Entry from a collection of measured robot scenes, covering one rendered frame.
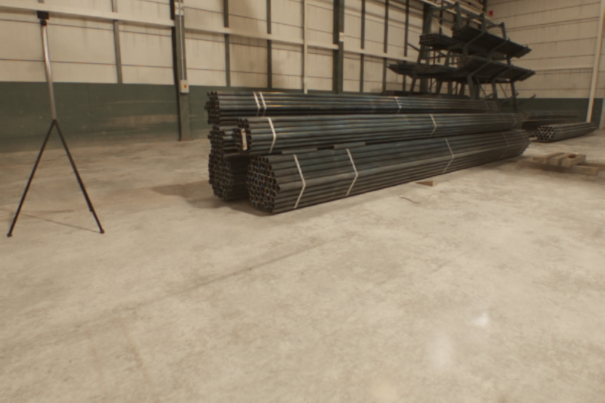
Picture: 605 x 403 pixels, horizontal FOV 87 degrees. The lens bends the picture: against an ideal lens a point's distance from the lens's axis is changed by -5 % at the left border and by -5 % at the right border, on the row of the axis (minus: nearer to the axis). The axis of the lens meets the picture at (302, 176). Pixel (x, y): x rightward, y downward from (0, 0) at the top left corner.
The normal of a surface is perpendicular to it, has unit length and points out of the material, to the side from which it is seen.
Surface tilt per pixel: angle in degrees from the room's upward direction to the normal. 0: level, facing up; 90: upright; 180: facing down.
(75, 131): 90
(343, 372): 0
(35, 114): 90
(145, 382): 0
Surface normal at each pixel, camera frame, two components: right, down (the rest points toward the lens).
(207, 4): 0.63, 0.15
